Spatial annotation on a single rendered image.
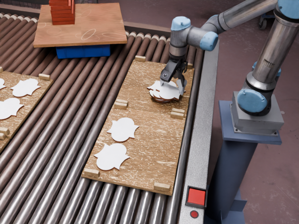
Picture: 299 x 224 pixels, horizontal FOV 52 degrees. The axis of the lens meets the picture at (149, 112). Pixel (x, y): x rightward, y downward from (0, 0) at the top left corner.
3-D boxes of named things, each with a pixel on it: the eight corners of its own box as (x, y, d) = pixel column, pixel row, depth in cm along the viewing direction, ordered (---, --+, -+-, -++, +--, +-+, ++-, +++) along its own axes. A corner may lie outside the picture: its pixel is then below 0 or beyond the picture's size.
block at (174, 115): (183, 117, 141) (183, 113, 139) (183, 120, 139) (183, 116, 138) (170, 115, 142) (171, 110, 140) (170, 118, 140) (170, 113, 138)
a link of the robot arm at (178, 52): (182, 50, 127) (165, 44, 130) (180, 59, 130) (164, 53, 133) (190, 42, 131) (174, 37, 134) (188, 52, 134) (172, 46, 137)
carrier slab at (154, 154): (185, 120, 142) (185, 118, 141) (171, 196, 112) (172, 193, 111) (112, 107, 146) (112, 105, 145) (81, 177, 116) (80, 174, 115)
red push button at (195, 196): (204, 193, 114) (205, 191, 113) (203, 207, 110) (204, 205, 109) (188, 190, 115) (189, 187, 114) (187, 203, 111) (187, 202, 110)
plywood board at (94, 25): (119, 5, 206) (119, 2, 205) (127, 43, 170) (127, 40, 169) (42, 7, 199) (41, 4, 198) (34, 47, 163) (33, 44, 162)
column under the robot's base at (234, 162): (239, 188, 224) (278, 98, 165) (247, 239, 196) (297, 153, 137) (187, 183, 225) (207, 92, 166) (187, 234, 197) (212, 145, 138)
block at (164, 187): (169, 188, 113) (170, 184, 111) (168, 193, 111) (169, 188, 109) (154, 185, 113) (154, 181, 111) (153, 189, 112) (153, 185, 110)
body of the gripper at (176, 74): (187, 72, 143) (190, 50, 135) (178, 81, 138) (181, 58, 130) (172, 66, 146) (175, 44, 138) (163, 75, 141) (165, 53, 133)
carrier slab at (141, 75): (194, 70, 172) (194, 68, 171) (185, 119, 142) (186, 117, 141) (133, 61, 176) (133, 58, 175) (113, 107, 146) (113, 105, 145)
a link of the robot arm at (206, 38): (223, 26, 123) (198, 19, 127) (213, 38, 116) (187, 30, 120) (219, 44, 129) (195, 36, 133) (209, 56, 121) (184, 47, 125)
